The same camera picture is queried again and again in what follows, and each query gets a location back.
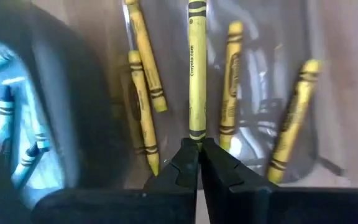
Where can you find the smoky grey translucent bin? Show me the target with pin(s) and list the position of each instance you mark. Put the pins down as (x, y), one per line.
(172, 46)

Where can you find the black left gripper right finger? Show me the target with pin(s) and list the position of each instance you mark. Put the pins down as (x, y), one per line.
(291, 208)

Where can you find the yellow-green crayon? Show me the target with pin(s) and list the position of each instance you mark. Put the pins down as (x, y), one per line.
(148, 56)
(232, 87)
(197, 77)
(294, 121)
(143, 118)

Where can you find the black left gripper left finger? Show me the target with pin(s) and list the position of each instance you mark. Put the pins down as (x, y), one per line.
(135, 208)

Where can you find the teal plastic bin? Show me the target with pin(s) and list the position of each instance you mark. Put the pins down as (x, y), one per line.
(51, 174)

